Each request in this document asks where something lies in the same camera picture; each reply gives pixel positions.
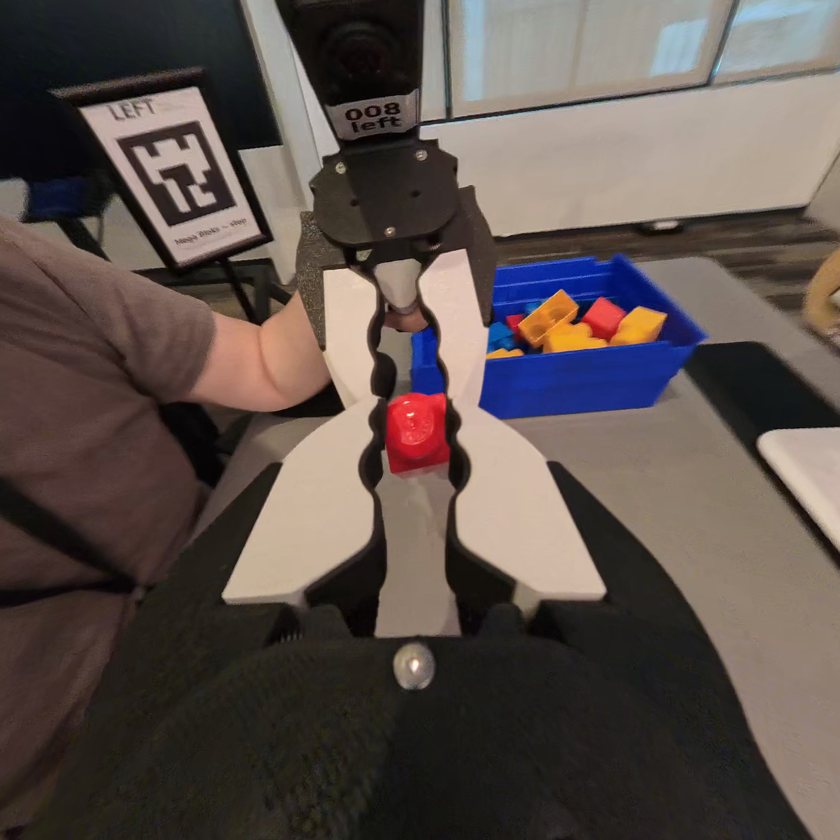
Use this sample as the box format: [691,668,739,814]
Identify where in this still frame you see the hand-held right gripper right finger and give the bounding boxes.
[445,394,608,619]

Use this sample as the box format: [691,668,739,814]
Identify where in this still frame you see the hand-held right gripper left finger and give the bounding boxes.
[222,395,388,613]

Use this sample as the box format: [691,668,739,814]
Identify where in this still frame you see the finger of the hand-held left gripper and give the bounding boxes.
[422,252,489,413]
[323,266,397,410]

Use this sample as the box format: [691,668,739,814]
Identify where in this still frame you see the red one-stud toy block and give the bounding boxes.
[385,392,452,475]

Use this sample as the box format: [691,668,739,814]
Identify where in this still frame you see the blue plastic bin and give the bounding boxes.
[410,252,710,421]

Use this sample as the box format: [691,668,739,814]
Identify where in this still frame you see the person's left forearm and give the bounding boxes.
[190,292,332,413]

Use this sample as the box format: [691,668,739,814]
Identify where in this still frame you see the pile of loose coloured blocks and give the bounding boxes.
[487,289,669,361]

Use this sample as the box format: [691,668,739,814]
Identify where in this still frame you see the black framed marker sign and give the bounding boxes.
[51,69,275,322]

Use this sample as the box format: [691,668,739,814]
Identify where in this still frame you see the large paned window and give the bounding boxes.
[446,0,840,122]

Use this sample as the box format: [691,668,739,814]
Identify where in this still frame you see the black table mat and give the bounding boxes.
[686,341,840,460]

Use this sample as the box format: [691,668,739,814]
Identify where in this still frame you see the white board stand base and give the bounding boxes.
[758,428,840,552]

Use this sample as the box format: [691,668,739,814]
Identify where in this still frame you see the large dark display screen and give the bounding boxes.
[0,0,283,178]

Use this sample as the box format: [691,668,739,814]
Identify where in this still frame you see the wooden instruction board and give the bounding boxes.
[806,249,840,339]

